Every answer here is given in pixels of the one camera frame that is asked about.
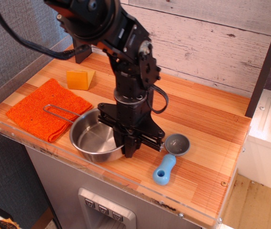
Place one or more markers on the white cabinet at right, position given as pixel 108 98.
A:
pixel 255 159

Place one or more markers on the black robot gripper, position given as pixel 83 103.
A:
pixel 133 125

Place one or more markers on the stainless steel pot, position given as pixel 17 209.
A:
pixel 88 135

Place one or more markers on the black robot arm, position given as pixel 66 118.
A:
pixel 106 25

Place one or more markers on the dark right frame post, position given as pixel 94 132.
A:
pixel 259 86

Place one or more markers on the blue handled grey scoop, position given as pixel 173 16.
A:
pixel 176 145

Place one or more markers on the clear acrylic table guard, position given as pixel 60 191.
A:
pixel 203 83

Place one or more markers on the orange knitted cloth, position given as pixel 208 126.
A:
pixel 29 115

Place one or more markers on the silver dispenser panel with buttons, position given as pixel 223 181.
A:
pixel 101 213

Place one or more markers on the yellow cheese wedge block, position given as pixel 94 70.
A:
pixel 79 79

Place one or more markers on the grey toy fridge cabinet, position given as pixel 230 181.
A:
pixel 62 181

